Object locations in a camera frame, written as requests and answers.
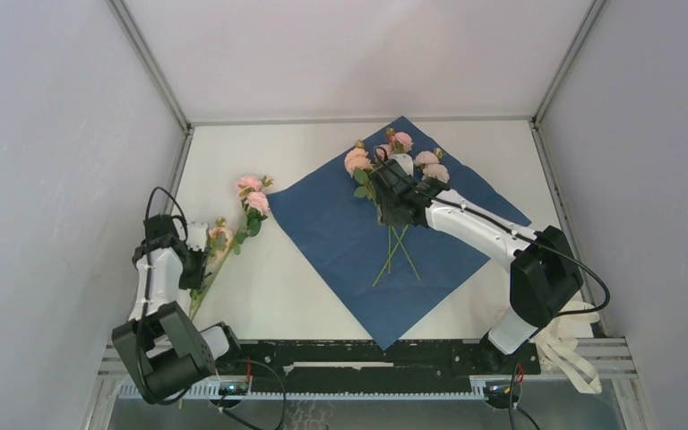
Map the blue wrapping paper sheet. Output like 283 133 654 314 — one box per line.
263 116 533 352

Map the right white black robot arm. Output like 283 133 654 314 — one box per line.
367 160 584 373

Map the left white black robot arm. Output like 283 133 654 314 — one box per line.
111 214 245 405

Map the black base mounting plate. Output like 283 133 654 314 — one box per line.
217 340 542 396

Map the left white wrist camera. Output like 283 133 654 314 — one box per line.
185 222 210 251

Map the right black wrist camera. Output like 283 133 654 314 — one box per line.
143 214 181 247

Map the white slotted cable duct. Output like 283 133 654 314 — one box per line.
116 381 487 400

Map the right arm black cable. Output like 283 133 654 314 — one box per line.
376 147 611 319

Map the cream ribbon strap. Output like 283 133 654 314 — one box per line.
533 301 603 396

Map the aluminium front frame rail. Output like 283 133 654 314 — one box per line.
97 339 639 381

